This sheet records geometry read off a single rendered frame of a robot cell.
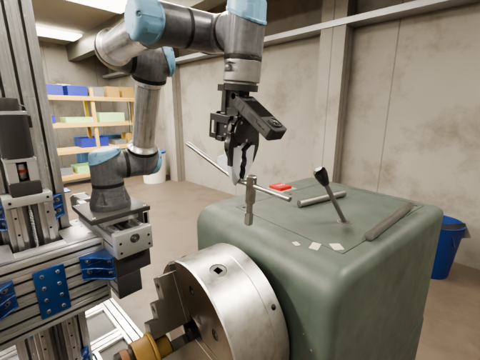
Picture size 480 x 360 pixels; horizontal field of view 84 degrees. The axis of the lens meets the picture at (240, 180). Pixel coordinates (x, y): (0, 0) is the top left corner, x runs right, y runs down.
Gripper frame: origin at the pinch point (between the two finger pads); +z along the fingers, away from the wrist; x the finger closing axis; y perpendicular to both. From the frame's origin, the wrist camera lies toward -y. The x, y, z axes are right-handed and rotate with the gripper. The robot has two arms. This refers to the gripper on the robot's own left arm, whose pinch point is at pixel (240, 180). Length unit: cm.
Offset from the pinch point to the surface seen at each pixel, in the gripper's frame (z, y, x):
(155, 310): 23.3, 0.2, 20.9
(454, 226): 84, -35, -258
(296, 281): 15.1, -18.3, 1.4
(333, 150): 43, 99, -273
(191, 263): 14.5, -1.6, 13.9
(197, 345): 27.5, -8.7, 17.2
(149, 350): 26.2, -4.6, 24.8
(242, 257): 14.1, -7.2, 4.9
